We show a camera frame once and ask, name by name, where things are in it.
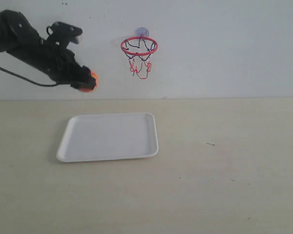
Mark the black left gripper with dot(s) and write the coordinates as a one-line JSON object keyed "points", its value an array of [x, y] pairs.
{"points": [[58, 62]]}

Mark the small orange toy basketball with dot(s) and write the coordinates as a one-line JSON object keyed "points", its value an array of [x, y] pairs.
{"points": [[91, 85]]}

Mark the white rectangular plastic tray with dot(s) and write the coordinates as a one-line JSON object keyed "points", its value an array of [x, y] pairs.
{"points": [[108, 137]]}

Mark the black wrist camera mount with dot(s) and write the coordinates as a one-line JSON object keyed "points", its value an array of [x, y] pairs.
{"points": [[62, 34]]}

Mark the red mini basketball hoop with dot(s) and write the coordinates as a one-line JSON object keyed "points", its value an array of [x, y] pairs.
{"points": [[138, 51]]}

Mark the clear suction cup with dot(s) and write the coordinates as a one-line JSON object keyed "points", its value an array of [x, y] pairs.
{"points": [[142, 32]]}

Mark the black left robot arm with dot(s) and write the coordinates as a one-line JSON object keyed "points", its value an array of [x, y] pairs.
{"points": [[19, 39]]}

